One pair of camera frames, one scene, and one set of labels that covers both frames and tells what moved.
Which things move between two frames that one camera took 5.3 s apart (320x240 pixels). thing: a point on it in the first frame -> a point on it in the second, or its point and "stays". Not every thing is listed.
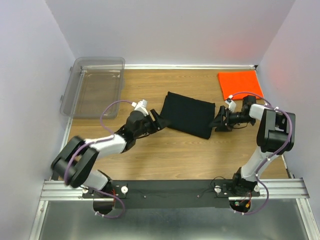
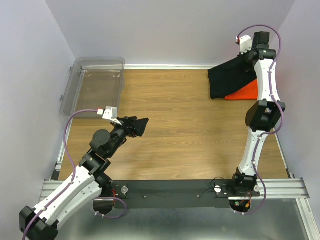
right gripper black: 219,118 -> 248,67
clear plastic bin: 94,82 stays
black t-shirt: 188,114 -> 225,78
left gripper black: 160,124 -> 137,126
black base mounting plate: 167,194 stays
